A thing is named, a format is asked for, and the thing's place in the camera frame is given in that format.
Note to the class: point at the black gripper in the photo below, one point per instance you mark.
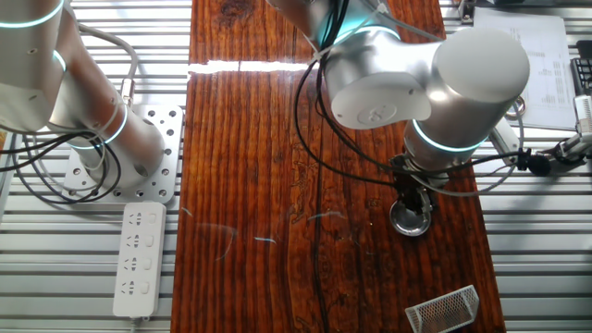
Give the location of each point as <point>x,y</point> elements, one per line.
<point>414,185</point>

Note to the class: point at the small round steel plate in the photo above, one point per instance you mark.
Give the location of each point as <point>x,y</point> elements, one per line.
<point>409,226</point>

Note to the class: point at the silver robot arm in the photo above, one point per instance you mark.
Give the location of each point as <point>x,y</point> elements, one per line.
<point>476,83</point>

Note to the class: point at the white mesh basket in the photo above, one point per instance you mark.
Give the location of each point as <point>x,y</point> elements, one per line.
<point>444,312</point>

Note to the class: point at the small silver mounted device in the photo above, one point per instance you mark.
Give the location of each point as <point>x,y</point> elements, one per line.
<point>571,148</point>

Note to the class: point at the printed paper sheet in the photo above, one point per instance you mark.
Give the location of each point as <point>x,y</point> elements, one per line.
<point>550,69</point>

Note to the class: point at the black keyboard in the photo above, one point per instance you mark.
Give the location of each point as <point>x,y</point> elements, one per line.
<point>583,69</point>

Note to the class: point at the white power strip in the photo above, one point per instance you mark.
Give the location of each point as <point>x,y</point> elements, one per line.
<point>139,259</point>

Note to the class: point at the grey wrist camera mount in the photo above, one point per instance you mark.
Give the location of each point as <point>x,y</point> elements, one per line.
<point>505,139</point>

